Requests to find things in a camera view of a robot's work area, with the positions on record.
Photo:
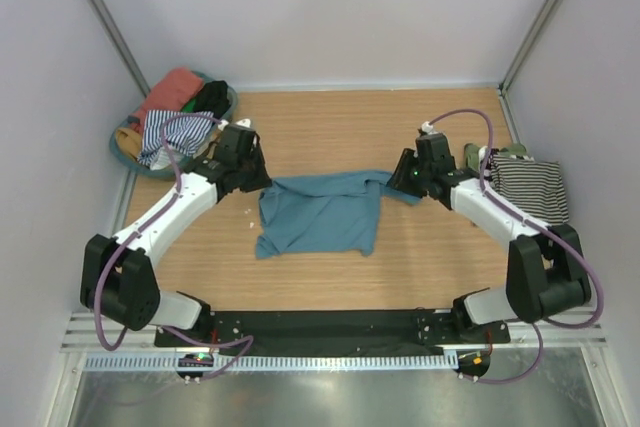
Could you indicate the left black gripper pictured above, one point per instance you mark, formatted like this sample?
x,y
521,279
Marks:
x,y
262,180

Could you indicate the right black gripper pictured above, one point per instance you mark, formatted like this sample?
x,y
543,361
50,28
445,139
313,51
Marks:
x,y
399,179

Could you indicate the light blue garment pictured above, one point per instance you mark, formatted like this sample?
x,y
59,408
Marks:
x,y
324,213

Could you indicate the thin striped black tank top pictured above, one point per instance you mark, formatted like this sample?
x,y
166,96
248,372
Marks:
x,y
536,188

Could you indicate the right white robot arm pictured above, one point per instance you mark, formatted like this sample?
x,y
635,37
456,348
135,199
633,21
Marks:
x,y
545,273

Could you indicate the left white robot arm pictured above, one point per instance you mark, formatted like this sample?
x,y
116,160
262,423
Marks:
x,y
118,279

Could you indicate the olive green folded tank top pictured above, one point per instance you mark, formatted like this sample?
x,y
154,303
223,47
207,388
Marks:
x,y
474,155

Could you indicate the white striped garment in basket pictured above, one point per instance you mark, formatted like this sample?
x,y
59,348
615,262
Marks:
x,y
170,136

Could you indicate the black garment in basket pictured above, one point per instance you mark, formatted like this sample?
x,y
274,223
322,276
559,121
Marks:
x,y
213,97

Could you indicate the coral red garment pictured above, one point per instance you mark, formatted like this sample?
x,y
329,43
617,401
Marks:
x,y
171,93

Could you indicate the teal laundry basket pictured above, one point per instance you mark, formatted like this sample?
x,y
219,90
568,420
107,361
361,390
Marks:
x,y
135,124

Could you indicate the mustard brown garment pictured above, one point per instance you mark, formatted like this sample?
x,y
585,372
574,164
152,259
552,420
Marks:
x,y
129,142

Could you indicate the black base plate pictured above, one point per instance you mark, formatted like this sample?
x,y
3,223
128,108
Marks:
x,y
335,328

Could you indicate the slotted white cable duct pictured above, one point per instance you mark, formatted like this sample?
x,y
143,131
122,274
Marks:
x,y
193,362

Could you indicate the aluminium frame rail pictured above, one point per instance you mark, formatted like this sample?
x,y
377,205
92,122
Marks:
x,y
80,336

